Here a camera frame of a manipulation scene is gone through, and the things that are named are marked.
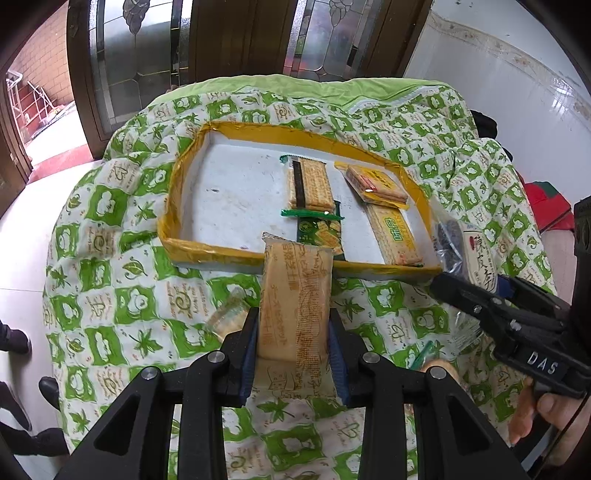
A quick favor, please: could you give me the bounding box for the clear preserved plum bag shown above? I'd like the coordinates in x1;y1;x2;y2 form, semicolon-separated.
429;199;498;293

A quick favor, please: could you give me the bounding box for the beige cracker pack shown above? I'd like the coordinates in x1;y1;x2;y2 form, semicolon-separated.
255;231;335;365

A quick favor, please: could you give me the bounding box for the Weidan green cracker pack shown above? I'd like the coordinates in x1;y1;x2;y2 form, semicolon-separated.
366;204;423;266

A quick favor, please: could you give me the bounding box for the yellow square cracker pack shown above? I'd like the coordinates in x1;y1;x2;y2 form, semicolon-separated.
335;162;409;210

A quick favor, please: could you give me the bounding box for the dark green cracker pack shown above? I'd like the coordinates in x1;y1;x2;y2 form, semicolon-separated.
297;217;346;261

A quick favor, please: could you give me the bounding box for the right hand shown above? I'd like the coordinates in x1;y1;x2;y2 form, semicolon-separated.
509;377;590;466

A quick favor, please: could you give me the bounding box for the round scallion cracker pack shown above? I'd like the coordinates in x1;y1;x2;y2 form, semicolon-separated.
410;340;461;382

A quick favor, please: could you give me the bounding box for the dark shoe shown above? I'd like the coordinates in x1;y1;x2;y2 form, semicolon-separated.
0;323;31;355
38;376;60;410

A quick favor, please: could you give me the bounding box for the red cloth item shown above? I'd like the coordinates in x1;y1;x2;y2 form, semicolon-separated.
524;181;575;233

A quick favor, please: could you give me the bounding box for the green patterned quilt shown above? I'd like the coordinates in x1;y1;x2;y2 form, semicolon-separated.
42;75;556;479

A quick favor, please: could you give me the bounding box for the small golden cracker pack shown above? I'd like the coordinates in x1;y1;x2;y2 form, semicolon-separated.
205;287;249;343

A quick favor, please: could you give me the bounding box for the yellow-rimmed white foam tray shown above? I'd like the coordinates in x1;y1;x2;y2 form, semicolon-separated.
157;122;441;282

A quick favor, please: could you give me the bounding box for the metal stair railing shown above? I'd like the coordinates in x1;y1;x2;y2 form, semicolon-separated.
6;70;65;144

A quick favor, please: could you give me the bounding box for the wooden glass-panel door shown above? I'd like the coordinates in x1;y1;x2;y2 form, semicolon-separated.
66;0;431;158

